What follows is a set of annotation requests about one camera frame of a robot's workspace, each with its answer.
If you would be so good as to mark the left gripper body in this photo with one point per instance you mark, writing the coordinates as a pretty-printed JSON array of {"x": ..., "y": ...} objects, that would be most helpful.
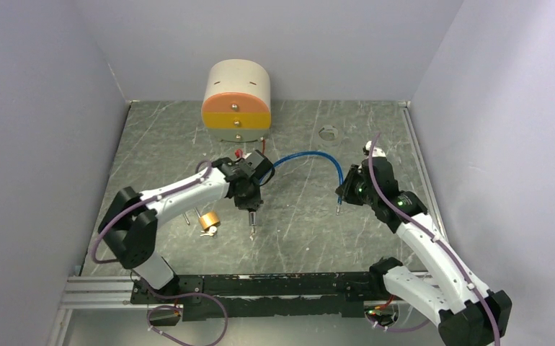
[{"x": 251, "y": 199}]

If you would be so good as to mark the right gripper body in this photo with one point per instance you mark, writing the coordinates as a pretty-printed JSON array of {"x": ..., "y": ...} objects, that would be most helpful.
[{"x": 356, "y": 191}]

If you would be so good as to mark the blue cable lock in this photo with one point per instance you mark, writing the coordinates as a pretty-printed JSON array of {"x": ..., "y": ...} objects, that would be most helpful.
[{"x": 252, "y": 215}]

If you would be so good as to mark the brass padlock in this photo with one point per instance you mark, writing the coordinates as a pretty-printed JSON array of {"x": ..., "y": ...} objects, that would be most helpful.
[{"x": 207, "y": 219}]

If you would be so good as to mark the padlock keys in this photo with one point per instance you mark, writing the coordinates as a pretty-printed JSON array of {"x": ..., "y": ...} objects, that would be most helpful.
[{"x": 211, "y": 231}]

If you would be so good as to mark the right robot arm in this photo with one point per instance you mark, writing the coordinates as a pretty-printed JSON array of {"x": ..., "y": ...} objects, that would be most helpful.
[{"x": 465, "y": 310}]

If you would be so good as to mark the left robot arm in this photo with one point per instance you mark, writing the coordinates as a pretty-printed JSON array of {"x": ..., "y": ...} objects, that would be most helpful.
[{"x": 130, "y": 225}]

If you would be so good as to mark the beige drawer cabinet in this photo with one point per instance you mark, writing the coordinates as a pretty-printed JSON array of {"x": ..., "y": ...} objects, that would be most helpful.
[{"x": 237, "y": 101}]

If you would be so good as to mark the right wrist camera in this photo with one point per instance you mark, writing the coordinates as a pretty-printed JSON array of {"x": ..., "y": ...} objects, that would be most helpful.
[{"x": 373, "y": 151}]

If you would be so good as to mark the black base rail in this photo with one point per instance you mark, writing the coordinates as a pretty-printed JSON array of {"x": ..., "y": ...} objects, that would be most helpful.
[{"x": 201, "y": 297}]

